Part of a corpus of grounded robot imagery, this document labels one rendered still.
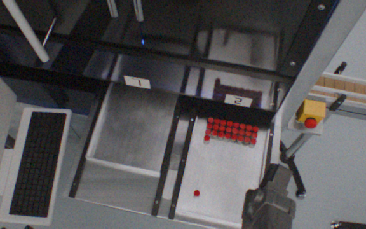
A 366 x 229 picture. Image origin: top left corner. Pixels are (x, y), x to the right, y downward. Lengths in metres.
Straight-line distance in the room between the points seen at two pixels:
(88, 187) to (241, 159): 0.53
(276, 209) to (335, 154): 1.67
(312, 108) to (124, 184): 0.67
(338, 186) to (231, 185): 1.18
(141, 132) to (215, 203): 0.36
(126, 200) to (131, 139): 0.21
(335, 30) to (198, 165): 0.64
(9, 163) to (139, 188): 0.52
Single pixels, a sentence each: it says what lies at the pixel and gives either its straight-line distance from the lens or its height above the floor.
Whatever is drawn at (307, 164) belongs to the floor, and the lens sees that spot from 2.28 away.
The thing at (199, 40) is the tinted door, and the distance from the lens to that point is 0.95.
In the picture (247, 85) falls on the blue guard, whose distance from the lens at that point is 1.09.
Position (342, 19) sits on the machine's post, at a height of 1.48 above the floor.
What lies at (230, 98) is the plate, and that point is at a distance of 1.18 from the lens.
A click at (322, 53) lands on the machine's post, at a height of 1.35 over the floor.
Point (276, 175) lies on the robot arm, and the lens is 0.80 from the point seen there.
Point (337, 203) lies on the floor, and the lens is 2.28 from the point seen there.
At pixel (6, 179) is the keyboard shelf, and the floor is 0.80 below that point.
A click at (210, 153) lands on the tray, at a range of 1.25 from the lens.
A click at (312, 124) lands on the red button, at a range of 1.22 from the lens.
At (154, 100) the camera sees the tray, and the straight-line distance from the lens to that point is 1.33.
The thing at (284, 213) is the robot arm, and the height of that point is 1.38.
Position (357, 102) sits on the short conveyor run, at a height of 0.93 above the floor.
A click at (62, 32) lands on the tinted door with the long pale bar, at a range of 1.11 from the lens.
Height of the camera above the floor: 2.07
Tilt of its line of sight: 67 degrees down
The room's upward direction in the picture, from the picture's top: straight up
